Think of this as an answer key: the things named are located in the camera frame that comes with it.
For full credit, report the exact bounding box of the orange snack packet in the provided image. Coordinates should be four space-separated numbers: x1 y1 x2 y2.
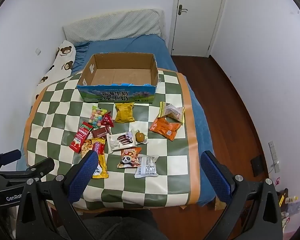
149 117 181 141

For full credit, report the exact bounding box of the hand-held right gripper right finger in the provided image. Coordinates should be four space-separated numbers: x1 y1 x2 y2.
200 151 283 240

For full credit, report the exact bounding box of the pizza print snack packet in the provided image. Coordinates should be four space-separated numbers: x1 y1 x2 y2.
81 138 97 159

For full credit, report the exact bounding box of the white chocolate stick biscuit packet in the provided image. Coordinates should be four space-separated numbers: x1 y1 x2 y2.
107 131 137 154

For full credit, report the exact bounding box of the brown egg in clear wrap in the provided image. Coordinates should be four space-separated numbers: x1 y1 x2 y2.
133 129 149 145

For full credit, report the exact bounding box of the white and grey snack packet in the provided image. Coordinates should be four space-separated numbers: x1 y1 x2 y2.
134 155 160 179

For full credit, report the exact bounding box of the grey white pillow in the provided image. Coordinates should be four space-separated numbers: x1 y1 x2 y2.
62 8 164 47

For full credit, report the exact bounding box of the crumpled white and yellow packet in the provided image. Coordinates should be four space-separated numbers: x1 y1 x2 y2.
159 101 186 124

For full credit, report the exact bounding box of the black wall panel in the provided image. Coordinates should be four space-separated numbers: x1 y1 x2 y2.
250 155 265 177

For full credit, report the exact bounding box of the bear print pillow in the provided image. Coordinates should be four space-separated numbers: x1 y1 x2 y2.
31 40 77 104

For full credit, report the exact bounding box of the cardboard box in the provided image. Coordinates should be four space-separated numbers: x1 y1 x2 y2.
77 52 159 105

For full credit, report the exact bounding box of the small red triangular packet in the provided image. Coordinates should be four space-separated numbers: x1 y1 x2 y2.
101 112 115 127

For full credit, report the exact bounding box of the orange panda print packet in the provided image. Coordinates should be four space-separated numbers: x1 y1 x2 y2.
117 147 142 169

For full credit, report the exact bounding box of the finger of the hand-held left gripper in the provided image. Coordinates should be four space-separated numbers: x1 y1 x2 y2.
0 149 22 171
0 157 56 181

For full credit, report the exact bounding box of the green checkered mat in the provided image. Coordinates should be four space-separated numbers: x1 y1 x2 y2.
24 68 200 211

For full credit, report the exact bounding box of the yellow noodle packet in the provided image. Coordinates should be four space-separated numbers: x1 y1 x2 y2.
91 137 109 179

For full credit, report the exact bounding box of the brown wafer packet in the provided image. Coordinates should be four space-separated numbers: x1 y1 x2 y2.
91 125 111 139

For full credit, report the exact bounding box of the pile of plastic bags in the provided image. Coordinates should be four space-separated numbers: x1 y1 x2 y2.
275 187 300 232

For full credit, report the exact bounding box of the white power strip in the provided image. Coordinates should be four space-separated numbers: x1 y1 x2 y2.
268 140 281 173

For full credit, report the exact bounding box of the white door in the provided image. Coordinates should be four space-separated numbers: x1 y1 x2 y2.
170 0 230 58

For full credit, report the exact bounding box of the yellow snack packet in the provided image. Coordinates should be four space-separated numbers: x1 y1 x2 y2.
114 102 136 123

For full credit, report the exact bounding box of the blue bedsheet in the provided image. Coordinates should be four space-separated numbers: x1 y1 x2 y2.
16 33 217 207

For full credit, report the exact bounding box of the long red snack packet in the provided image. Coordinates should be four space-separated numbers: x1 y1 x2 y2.
69 121 94 154

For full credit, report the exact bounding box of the colourful candy balls packet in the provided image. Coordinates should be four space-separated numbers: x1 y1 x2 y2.
89 105 108 128

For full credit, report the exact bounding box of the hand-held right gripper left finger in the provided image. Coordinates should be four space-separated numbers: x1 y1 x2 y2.
16 151 99 240

